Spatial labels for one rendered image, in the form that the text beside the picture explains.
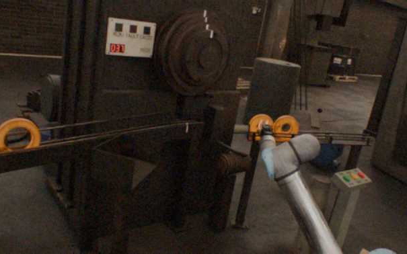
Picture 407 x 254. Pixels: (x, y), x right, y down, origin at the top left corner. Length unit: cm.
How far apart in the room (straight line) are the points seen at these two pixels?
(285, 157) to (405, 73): 290
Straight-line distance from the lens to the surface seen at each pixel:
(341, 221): 236
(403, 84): 439
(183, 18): 204
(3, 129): 183
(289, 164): 164
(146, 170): 180
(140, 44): 208
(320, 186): 233
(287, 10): 641
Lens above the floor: 135
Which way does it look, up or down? 17 degrees down
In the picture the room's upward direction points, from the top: 10 degrees clockwise
